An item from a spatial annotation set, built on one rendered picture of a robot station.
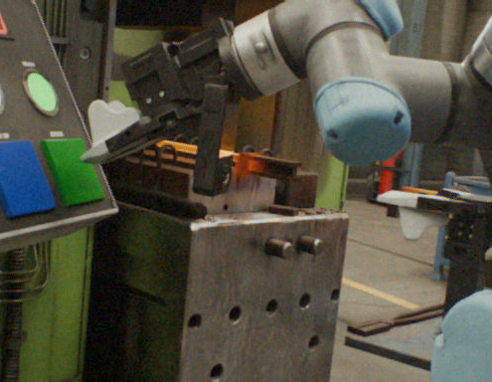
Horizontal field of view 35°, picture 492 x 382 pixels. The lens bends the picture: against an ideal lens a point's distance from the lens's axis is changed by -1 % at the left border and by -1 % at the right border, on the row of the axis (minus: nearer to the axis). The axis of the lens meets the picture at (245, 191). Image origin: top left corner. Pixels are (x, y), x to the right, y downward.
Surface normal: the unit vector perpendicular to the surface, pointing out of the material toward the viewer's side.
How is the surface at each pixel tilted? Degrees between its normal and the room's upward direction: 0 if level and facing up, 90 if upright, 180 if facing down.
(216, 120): 92
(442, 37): 90
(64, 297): 90
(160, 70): 90
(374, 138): 134
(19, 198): 60
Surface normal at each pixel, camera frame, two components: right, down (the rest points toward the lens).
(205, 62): -0.33, 0.09
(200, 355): 0.71, 0.16
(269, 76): 0.01, 0.68
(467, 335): -0.96, 0.07
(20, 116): 0.87, -0.37
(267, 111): -0.70, 0.02
